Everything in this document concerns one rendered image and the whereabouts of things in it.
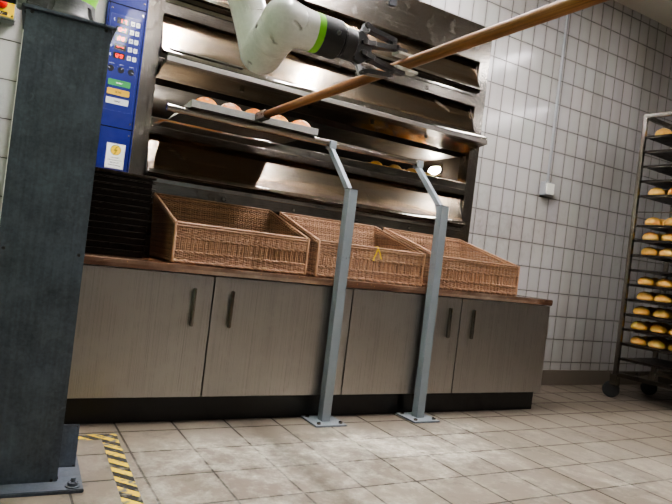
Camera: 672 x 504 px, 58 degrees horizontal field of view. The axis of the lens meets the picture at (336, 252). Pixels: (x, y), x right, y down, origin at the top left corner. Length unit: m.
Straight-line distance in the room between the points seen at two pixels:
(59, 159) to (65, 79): 0.20
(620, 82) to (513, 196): 1.27
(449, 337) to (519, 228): 1.24
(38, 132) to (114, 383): 0.94
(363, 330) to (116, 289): 1.02
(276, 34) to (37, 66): 0.62
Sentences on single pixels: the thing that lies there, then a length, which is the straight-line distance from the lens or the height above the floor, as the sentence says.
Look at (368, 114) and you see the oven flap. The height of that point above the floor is 1.39.
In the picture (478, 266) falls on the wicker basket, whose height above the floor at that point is 0.71.
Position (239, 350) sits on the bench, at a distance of 2.34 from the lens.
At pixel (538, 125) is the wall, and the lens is 4.04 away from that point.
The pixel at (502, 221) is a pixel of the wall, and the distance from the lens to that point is 3.80.
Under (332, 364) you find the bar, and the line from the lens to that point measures 2.46.
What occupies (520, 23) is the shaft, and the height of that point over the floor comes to 1.18.
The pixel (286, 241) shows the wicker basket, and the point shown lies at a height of 0.71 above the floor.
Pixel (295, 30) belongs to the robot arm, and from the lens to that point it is 1.43.
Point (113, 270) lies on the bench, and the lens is 2.18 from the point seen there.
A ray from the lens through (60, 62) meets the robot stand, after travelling 1.73.
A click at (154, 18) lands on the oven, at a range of 2.88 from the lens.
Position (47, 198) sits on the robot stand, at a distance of 1.69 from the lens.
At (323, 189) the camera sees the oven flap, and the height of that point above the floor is 1.00.
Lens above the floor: 0.68
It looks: level
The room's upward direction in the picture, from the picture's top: 7 degrees clockwise
